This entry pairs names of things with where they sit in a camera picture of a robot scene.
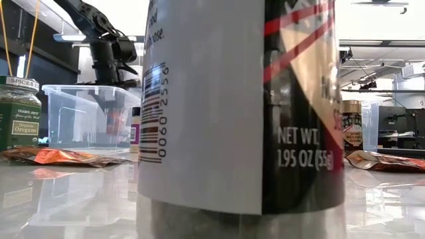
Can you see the white ceiling box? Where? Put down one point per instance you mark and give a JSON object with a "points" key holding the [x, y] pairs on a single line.
{"points": [[413, 70]]}

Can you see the clear plastic storage bin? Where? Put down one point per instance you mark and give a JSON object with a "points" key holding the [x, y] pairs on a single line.
{"points": [[370, 126], [76, 109]]}

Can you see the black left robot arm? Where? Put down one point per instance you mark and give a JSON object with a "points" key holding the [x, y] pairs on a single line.
{"points": [[83, 13]]}

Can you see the long ceiling light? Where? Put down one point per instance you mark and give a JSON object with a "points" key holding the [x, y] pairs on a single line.
{"points": [[69, 37]]}

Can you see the black metal table frame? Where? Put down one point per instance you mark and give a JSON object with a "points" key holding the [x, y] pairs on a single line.
{"points": [[398, 151]]}

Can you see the gold-lid seasoning jar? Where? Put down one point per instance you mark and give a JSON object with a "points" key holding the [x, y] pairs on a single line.
{"points": [[352, 132], [216, 99]]}

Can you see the black-lid purple-label spice jar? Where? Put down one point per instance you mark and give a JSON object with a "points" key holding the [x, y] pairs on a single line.
{"points": [[135, 132]]}

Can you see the black workstation desk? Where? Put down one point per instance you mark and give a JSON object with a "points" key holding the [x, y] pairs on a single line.
{"points": [[398, 119]]}

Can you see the green-lid oregano spice jar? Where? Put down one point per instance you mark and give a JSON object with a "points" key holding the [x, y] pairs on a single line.
{"points": [[20, 119]]}

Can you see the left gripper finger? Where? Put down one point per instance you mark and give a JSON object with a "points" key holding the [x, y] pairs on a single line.
{"points": [[104, 103], [118, 106]]}

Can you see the orange foil spice packet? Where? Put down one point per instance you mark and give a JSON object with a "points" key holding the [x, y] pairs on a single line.
{"points": [[59, 156], [382, 161]]}

